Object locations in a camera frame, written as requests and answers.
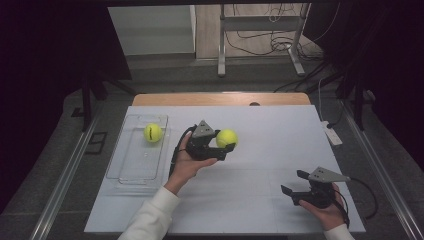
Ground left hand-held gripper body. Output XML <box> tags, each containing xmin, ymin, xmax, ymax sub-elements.
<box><xmin>184</xmin><ymin>119</ymin><xmax>228</xmax><ymax>162</ymax></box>

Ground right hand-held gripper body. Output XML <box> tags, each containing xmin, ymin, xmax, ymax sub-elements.
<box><xmin>291</xmin><ymin>166</ymin><xmax>352</xmax><ymax>210</ymax></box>

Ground yellow tennis ball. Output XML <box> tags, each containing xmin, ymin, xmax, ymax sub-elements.
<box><xmin>215</xmin><ymin>128</ymin><xmax>239</xmax><ymax>149</ymax></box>
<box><xmin>143</xmin><ymin>122</ymin><xmax>164</xmax><ymax>144</ymax></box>

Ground clear plastic container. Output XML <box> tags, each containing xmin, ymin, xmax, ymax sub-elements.
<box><xmin>105</xmin><ymin>113</ymin><xmax>172</xmax><ymax>196</ymax></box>

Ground person's left hand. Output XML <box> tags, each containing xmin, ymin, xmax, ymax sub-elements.
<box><xmin>164</xmin><ymin>131</ymin><xmax>219</xmax><ymax>195</ymax></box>

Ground person's right hand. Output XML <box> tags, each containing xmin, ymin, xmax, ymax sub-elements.
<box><xmin>297</xmin><ymin>191</ymin><xmax>348</xmax><ymax>232</ymax></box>

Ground wooden table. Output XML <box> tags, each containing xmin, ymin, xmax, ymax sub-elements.
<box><xmin>132</xmin><ymin>92</ymin><xmax>312</xmax><ymax>107</ymax></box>

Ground white power strip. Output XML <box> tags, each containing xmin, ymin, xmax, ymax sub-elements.
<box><xmin>321</xmin><ymin>120</ymin><xmax>344</xmax><ymax>147</ymax></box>

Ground black metal stand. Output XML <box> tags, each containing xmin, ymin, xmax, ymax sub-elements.
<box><xmin>335</xmin><ymin>73</ymin><xmax>368</xmax><ymax>132</ymax></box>
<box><xmin>70</xmin><ymin>78</ymin><xmax>138</xmax><ymax>133</ymax></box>

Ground grey metal stand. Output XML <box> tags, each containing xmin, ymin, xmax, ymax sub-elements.
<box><xmin>217</xmin><ymin>3</ymin><xmax>313</xmax><ymax>78</ymax></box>

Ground white cabinet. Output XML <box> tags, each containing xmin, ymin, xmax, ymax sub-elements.
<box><xmin>107</xmin><ymin>4</ymin><xmax>197</xmax><ymax>57</ymax></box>

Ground dark curtain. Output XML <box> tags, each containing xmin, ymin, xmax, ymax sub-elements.
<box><xmin>303</xmin><ymin>0</ymin><xmax>424</xmax><ymax>172</ymax></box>
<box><xmin>0</xmin><ymin>0</ymin><xmax>133</xmax><ymax>214</ymax></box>

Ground left hand-held gripper black cable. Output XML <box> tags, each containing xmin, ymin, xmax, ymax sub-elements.
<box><xmin>168</xmin><ymin>124</ymin><xmax>199</xmax><ymax>178</ymax></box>

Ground hand-held gripper black cable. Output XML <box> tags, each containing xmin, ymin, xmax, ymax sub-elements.
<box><xmin>333</xmin><ymin>176</ymin><xmax>380</xmax><ymax>228</ymax></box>
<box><xmin>168</xmin><ymin>124</ymin><xmax>199</xmax><ymax>178</ymax></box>

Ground right hand-held gripper black cable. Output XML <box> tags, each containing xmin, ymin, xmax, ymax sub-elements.
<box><xmin>333</xmin><ymin>176</ymin><xmax>380</xmax><ymax>228</ymax></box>

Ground aluminium rail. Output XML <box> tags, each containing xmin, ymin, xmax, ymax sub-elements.
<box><xmin>339</xmin><ymin>99</ymin><xmax>424</xmax><ymax>240</ymax></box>
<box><xmin>29</xmin><ymin>111</ymin><xmax>101</xmax><ymax>240</ymax></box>

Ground white power cable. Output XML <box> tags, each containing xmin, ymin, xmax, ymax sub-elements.
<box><xmin>317</xmin><ymin>78</ymin><xmax>327</xmax><ymax>123</ymax></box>

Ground black floor cables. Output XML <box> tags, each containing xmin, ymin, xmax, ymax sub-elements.
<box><xmin>224</xmin><ymin>3</ymin><xmax>341</xmax><ymax>94</ymax></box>

